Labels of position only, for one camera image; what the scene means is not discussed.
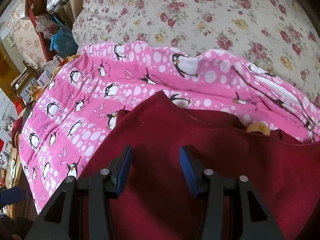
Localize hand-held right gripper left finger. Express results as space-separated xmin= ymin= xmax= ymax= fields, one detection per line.
xmin=24 ymin=144 xmax=134 ymax=240

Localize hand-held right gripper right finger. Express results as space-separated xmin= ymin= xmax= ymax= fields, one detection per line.
xmin=179 ymin=146 xmax=284 ymax=240

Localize dark red fleece garment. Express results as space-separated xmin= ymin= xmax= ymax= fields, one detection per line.
xmin=79 ymin=90 xmax=320 ymax=240

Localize pink penguin print blanket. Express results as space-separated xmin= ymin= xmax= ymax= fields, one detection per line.
xmin=19 ymin=41 xmax=320 ymax=215

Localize yellow cloth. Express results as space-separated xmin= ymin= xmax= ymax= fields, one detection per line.
xmin=246 ymin=122 xmax=272 ymax=135

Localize blue cloth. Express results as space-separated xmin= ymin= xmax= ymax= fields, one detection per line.
xmin=0 ymin=186 xmax=28 ymax=208

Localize white box with barcode label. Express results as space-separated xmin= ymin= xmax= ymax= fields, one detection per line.
xmin=37 ymin=69 xmax=55 ymax=88

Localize blue bag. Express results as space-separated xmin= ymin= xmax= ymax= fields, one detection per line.
xmin=50 ymin=17 xmax=79 ymax=58

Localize floral print quilt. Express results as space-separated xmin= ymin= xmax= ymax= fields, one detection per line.
xmin=72 ymin=0 xmax=320 ymax=105

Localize red chair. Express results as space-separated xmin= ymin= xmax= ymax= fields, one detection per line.
xmin=26 ymin=0 xmax=56 ymax=63

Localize floral print cloth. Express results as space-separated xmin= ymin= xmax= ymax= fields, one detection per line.
xmin=7 ymin=2 xmax=48 ymax=68

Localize orange bag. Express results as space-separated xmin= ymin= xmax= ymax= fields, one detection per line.
xmin=27 ymin=0 xmax=47 ymax=16

